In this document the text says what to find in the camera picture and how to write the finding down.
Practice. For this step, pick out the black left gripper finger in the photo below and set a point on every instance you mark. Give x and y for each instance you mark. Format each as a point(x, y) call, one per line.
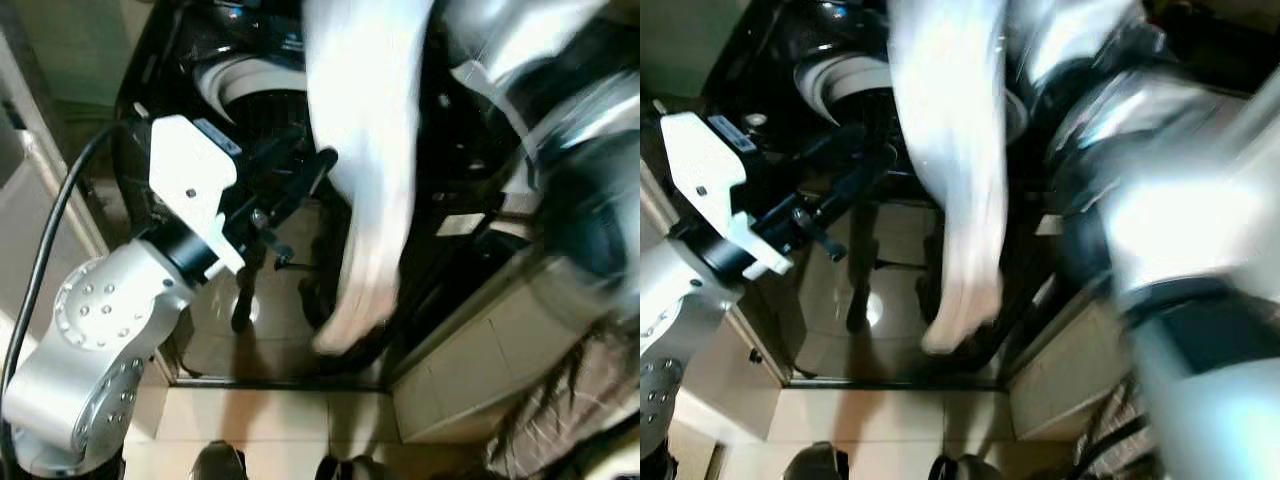
point(850, 190)
point(835, 143)
point(275, 145)
point(305, 180)

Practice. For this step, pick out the white garment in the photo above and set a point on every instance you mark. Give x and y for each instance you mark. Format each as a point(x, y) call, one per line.
point(950, 150)
point(370, 150)

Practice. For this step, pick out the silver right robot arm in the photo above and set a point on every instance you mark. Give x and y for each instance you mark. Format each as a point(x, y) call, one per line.
point(1170, 220)
point(560, 110)

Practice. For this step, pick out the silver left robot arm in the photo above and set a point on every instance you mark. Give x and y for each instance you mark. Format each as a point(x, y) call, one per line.
point(670, 320)
point(90, 325)

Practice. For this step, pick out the black washing machine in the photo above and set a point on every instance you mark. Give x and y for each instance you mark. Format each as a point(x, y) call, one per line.
point(860, 60)
point(460, 190)

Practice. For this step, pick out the beige cabinet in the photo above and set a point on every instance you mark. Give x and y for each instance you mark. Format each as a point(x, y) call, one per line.
point(470, 370)
point(1060, 380)

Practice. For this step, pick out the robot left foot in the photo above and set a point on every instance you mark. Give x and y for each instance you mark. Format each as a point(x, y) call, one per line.
point(817, 462)
point(220, 462)

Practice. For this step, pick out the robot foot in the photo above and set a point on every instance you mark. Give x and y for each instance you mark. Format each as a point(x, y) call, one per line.
point(220, 462)
point(965, 468)
point(817, 462)
point(350, 468)

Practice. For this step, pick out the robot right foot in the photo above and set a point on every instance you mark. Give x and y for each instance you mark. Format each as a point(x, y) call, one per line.
point(965, 468)
point(350, 468)

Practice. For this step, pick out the brown patterned cloth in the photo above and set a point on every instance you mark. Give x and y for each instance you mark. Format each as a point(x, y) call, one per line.
point(570, 410)
point(1115, 440)

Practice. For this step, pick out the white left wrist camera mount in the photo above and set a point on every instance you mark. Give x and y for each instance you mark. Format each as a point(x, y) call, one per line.
point(185, 170)
point(700, 165)

